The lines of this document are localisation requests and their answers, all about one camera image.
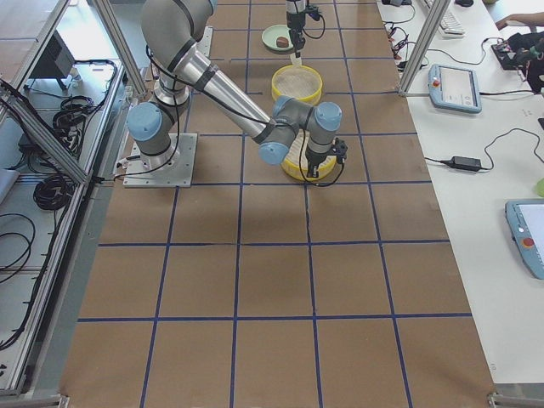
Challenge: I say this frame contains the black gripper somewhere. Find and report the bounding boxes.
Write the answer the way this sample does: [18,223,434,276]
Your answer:
[286,12,305,58]

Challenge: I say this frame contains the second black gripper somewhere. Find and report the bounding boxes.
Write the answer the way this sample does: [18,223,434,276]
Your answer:
[305,146,333,179]

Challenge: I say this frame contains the yellow steamer basket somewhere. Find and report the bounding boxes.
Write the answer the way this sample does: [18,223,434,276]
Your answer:
[271,65,323,105]
[280,130,336,182]

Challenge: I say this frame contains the person hand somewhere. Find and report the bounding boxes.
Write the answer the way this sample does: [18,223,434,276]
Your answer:
[496,13,543,30]

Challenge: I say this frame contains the brown bun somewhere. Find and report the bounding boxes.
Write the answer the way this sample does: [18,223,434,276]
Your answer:
[275,37,289,48]

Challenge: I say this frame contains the pale green plate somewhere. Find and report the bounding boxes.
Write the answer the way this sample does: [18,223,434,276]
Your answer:
[261,25,294,54]

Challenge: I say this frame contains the white keyboard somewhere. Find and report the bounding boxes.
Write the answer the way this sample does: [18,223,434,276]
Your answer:
[439,11,466,38]

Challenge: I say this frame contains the black power adapter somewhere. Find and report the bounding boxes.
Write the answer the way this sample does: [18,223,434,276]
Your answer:
[439,156,483,172]

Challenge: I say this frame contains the blue teach pendant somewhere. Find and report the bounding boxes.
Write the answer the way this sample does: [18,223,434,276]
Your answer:
[505,199,543,280]
[428,64,482,114]

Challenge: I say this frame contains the black electronics board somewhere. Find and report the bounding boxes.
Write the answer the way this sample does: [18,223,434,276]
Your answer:
[491,42,532,71]

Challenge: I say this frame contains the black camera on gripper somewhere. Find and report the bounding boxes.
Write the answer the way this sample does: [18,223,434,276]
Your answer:
[332,138,348,166]

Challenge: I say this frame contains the aluminium frame post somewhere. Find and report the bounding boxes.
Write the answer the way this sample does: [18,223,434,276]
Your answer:
[398,0,449,97]

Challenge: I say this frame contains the coiled black cables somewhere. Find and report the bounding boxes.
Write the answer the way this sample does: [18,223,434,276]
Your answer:
[32,173,76,212]

